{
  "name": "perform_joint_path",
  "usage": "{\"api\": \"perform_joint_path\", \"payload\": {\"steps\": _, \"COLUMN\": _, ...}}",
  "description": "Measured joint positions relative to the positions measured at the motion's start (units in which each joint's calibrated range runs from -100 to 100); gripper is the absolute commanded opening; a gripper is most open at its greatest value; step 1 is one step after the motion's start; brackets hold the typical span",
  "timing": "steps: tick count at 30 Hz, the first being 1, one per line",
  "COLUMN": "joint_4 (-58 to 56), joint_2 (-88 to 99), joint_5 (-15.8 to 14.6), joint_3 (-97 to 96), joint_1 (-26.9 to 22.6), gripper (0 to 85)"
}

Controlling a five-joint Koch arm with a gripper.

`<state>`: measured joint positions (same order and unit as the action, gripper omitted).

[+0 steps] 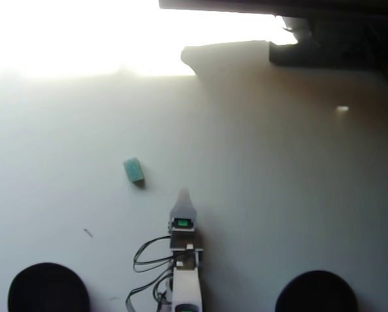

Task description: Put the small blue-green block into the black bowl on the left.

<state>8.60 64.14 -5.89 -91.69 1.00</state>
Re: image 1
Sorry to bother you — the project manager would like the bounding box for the gripper motor with green label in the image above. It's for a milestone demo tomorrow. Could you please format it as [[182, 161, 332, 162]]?
[[168, 187, 200, 234]]

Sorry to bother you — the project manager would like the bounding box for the blue cube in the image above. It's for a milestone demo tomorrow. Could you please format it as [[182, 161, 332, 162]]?
[[123, 157, 146, 189]]

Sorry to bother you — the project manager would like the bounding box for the black round bowl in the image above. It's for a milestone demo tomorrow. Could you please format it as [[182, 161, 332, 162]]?
[[7, 262, 91, 312], [274, 269, 359, 312]]

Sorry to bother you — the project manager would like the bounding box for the black looped servo cable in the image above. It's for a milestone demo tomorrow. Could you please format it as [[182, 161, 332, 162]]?
[[133, 235, 175, 274]]

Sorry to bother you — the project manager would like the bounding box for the black base cable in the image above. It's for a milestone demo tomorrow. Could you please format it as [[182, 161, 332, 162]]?
[[125, 274, 175, 312]]

